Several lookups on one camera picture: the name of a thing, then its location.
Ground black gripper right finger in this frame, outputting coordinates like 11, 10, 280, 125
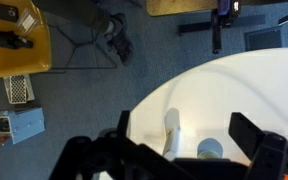
228, 112, 267, 164

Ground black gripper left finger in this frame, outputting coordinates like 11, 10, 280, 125
117, 110, 132, 141

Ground white-capped pill bottle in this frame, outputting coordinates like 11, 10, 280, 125
197, 137, 224, 160

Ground tall white bottle blue logo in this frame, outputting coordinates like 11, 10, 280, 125
163, 107, 182, 162

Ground dark shoe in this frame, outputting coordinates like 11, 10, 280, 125
105, 12, 135, 67

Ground floor vent grille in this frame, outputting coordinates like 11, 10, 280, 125
244, 26, 283, 52

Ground blue cardboard box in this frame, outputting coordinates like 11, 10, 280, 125
0, 106, 47, 153

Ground white perforated box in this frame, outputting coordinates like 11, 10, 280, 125
3, 74, 36, 105

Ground person's trouser leg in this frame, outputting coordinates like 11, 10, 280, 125
32, 0, 114, 33

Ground yellow case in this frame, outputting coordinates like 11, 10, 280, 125
0, 0, 53, 79

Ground purple device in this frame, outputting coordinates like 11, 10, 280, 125
217, 0, 242, 16

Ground tan rounded tabletop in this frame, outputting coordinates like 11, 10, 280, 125
146, 0, 219, 17

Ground clear plastic packet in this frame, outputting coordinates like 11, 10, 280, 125
15, 8, 40, 36

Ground black smartphone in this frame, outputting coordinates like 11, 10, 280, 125
0, 2, 19, 24

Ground black wire chair frame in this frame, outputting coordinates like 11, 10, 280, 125
48, 19, 118, 74

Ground black strap object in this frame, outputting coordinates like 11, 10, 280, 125
0, 27, 35, 51

